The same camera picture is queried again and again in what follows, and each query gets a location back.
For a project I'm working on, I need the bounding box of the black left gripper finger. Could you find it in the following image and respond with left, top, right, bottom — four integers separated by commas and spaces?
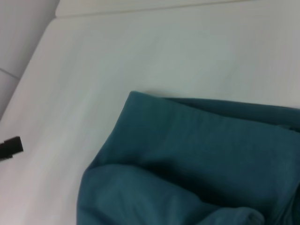
0, 136, 24, 162

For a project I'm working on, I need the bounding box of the teal blue printed T-shirt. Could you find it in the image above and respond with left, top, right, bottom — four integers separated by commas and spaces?
76, 90, 300, 225

